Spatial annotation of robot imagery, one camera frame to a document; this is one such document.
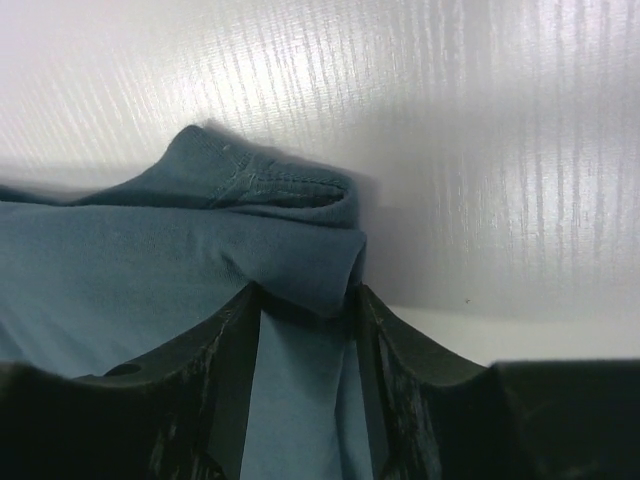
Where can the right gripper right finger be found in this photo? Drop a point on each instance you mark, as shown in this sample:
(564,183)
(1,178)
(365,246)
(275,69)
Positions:
(432,414)

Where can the grey blue t shirt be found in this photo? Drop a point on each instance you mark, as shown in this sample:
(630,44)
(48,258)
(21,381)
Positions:
(90,283)

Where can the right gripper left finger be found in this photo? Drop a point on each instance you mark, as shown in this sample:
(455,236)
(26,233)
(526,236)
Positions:
(179,411)

